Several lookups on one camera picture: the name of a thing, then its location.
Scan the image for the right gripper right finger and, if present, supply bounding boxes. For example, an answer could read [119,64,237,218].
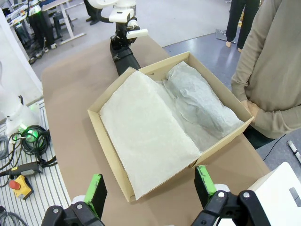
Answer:
[191,164,271,226]

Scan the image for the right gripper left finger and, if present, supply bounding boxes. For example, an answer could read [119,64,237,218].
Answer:
[42,174,109,226]

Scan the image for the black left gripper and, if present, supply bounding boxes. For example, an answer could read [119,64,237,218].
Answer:
[110,21,137,50]

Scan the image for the black leather buckle shoe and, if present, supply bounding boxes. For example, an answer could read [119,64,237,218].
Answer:
[109,39,142,76]

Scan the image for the brown cardboard shoe box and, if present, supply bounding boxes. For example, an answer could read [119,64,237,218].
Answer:
[87,51,256,203]

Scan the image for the white tissue paper sheet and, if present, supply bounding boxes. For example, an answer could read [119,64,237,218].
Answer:
[99,70,203,201]

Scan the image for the paper-wrapped dark object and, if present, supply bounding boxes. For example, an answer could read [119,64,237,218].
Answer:
[161,60,245,140]

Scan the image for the person's left forearm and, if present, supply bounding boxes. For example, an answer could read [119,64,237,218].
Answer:
[253,103,301,140]

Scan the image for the person's right forearm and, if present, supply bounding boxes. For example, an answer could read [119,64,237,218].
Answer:
[230,65,250,103]

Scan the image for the white box lid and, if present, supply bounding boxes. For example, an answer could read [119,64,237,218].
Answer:
[246,161,301,226]

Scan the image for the yellow emergency stop button box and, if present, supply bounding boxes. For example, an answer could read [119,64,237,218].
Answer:
[8,174,34,200]

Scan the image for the person's left hand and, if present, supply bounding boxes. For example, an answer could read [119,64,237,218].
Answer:
[246,101,261,119]

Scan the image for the person's right hand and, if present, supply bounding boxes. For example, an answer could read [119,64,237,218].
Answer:
[240,99,251,112]

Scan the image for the background person's dark legs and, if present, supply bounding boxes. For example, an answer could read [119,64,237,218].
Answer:
[83,0,102,26]

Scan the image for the white-legged background desk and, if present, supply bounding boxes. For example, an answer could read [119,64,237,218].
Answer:
[41,0,86,46]

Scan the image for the mannequin in white jacket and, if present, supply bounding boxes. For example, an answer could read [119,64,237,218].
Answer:
[225,0,258,52]

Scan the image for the person in beige sweater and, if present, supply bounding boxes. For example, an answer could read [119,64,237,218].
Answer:
[230,0,301,149]

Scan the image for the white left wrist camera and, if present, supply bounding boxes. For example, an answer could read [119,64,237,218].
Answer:
[126,20,149,40]

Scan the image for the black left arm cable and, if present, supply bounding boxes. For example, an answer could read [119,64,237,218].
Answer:
[95,8,118,24]

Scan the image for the slotted aluminium base plate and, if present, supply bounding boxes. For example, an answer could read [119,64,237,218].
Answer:
[0,98,72,226]

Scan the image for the grey enabling handle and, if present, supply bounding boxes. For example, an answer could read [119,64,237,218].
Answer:
[0,161,43,178]

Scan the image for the thin black floor cable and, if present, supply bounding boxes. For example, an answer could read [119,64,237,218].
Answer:
[262,133,287,161]

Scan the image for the coiled black cable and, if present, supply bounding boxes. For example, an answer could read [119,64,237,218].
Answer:
[8,124,57,167]

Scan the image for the grey cable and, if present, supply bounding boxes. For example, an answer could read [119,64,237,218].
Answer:
[0,206,28,226]
[0,134,17,163]

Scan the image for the grey mannequin base plate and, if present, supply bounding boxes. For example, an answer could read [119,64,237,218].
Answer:
[214,28,229,41]

